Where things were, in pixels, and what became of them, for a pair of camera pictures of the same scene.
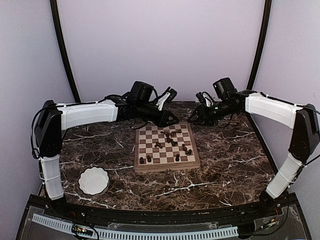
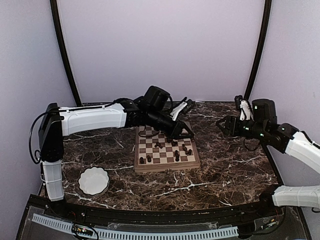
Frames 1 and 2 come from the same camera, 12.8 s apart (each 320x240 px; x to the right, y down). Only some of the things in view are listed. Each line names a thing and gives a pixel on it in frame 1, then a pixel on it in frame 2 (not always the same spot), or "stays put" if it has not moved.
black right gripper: [200, 121] → [230, 120]
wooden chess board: [157, 148] stays put
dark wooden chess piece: [157, 144] stays put
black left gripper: [163, 120] → [175, 132]
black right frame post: [267, 13] stays put
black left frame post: [55, 16] stays put
